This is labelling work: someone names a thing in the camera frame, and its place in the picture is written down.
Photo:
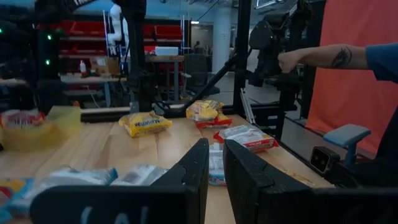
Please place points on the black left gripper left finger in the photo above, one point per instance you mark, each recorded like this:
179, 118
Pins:
186, 193

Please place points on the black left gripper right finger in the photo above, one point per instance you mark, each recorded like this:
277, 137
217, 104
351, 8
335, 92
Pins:
255, 196

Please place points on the yellow bin of ramen packets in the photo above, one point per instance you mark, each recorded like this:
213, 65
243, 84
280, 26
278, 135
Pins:
21, 119

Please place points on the blue beef ramen pack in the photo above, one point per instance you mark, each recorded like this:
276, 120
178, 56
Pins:
140, 175
77, 177
216, 165

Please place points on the red ramen noodle pack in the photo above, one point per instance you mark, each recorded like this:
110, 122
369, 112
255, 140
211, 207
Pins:
217, 123
248, 138

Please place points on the yellow creamy chicken ramen pack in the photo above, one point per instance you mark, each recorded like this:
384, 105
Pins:
203, 110
144, 124

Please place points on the person's forearm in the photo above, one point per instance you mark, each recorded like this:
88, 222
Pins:
329, 57

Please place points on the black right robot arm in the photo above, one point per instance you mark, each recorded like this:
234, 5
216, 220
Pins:
135, 46

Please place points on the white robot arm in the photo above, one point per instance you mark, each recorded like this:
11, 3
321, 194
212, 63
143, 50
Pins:
115, 25

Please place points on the yellow plastic bin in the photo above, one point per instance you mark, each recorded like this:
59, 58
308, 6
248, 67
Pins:
62, 130

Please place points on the white bottle with red cap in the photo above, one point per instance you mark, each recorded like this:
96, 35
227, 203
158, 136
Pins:
83, 68

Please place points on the grey workbench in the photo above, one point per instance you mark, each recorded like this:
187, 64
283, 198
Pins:
93, 79

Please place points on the cardboard box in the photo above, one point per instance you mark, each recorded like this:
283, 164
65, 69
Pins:
105, 66

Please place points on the shelf with red bins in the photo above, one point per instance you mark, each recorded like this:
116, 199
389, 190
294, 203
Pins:
87, 29

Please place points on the yellow blue chicken ramen pack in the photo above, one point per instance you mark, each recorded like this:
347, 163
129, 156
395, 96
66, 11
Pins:
12, 186

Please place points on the blue grey chair armrest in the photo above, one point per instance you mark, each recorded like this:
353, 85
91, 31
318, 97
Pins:
346, 134

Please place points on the wooden table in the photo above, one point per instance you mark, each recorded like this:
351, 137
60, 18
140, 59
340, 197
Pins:
164, 58

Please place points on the white box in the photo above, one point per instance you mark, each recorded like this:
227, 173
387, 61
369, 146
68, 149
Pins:
166, 51

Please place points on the black office chair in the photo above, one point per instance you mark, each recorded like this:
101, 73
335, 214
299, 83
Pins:
196, 68

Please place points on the orange fabric backdrop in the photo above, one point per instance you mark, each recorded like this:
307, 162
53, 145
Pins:
348, 99

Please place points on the person's hand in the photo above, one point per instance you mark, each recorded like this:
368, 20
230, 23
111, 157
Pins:
287, 61

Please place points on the person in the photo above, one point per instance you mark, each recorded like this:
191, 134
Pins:
384, 59
197, 48

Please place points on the small black table camera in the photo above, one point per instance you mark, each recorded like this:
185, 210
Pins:
321, 159

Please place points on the silver metal bracket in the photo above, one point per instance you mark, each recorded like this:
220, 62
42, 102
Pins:
247, 105

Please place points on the black aluminium rig frame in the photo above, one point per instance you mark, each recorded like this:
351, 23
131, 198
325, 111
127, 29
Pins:
242, 46

